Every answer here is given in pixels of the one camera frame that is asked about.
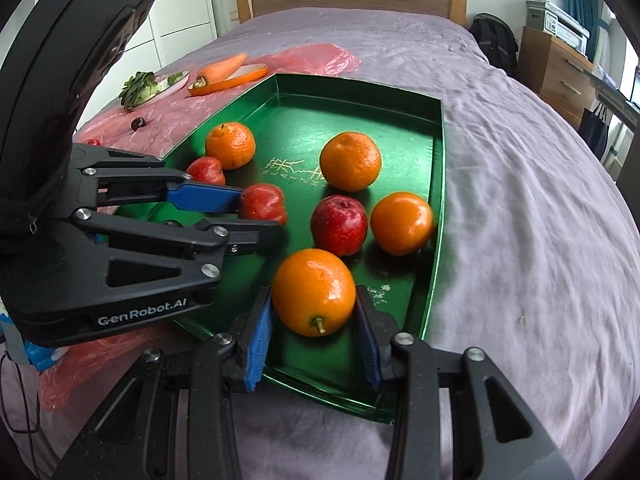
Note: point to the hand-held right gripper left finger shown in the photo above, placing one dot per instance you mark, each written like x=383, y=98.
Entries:
x=260, y=340

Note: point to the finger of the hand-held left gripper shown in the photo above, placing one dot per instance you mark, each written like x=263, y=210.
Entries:
x=210, y=197
x=245, y=240

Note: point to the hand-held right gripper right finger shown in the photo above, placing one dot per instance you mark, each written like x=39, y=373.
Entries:
x=367, y=345

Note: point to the red wax apple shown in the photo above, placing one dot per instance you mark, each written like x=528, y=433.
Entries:
x=206, y=170
x=262, y=203

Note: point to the orange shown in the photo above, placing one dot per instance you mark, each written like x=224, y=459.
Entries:
x=350, y=161
x=313, y=291
x=230, y=145
x=402, y=223

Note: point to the round red apple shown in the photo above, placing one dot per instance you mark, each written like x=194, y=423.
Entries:
x=340, y=225

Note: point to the green metallic tray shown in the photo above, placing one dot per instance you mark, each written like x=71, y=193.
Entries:
x=300, y=110

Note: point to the person's left hand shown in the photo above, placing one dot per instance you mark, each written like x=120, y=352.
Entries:
x=45, y=357

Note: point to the large green bok choy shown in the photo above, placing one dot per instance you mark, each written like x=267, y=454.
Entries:
x=137, y=87

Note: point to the dark purple plum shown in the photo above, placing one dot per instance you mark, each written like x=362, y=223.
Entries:
x=137, y=123

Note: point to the white round plate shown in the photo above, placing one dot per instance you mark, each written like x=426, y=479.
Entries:
x=170, y=89

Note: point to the orange oval dish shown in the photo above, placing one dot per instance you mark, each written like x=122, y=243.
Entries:
x=240, y=77

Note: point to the small green bok choy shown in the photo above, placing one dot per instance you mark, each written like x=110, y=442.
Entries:
x=175, y=78

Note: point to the carrot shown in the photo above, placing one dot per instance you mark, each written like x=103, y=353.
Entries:
x=220, y=67

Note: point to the white wardrobe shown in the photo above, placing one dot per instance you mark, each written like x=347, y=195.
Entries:
x=185, y=0

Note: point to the red plastic sheet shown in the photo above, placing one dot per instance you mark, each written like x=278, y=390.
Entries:
x=310, y=57

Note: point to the purple bed blanket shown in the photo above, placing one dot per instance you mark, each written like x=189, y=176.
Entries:
x=500, y=210

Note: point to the black shopping bag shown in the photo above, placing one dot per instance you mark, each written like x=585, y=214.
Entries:
x=595, y=130

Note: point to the black backpack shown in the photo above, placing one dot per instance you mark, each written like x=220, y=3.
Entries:
x=492, y=40

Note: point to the wooden dresser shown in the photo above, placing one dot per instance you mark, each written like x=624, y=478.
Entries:
x=550, y=70

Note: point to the grey desk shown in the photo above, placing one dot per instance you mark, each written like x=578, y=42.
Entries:
x=615, y=92

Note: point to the white printer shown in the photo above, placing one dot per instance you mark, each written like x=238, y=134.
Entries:
x=570, y=32

